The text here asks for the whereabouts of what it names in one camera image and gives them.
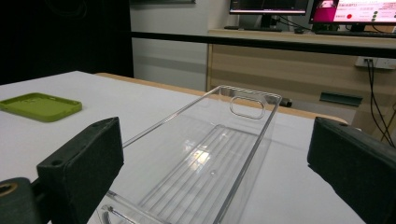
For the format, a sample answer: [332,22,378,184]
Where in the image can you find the black cables at desk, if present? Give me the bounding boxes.
[366,59,396,147]

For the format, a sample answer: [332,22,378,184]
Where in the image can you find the black curtain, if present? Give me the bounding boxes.
[0,0,134,86]

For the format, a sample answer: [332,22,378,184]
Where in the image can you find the white power strip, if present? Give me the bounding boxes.
[355,56,396,70]

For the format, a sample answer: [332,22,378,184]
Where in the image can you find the pink screen computer monitor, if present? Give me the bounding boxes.
[309,0,396,32]

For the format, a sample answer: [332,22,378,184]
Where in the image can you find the white table sheet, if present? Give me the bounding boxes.
[0,70,366,224]

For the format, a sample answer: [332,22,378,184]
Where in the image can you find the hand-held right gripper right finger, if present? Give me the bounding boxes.
[306,117,396,224]

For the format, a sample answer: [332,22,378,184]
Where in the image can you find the clear plastic tray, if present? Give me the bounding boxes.
[96,84,283,224]

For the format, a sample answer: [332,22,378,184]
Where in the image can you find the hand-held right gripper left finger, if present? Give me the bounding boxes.
[36,117,125,224]

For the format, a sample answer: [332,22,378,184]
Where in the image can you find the white cabinet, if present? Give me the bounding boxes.
[130,2,232,92]

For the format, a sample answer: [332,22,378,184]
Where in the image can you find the dark screen computer monitor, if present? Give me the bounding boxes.
[229,0,310,29]

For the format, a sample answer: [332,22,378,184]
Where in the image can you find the green phone case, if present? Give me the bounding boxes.
[0,91,83,123]

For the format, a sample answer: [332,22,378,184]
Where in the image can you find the black keyboard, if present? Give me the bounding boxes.
[223,25,283,33]
[314,29,396,39]

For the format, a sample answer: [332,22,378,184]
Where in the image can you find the light wooden desk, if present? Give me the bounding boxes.
[205,28,396,139]

